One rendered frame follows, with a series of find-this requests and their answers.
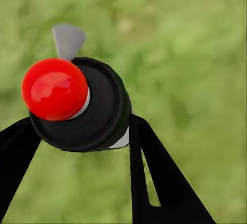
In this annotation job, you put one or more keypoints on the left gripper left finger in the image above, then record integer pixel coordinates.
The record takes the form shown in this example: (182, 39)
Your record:
(18, 144)

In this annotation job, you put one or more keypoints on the insectifuge atomizer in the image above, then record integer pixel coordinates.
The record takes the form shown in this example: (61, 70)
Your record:
(76, 104)

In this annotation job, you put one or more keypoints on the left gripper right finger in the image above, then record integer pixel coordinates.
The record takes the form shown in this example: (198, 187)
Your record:
(179, 202)

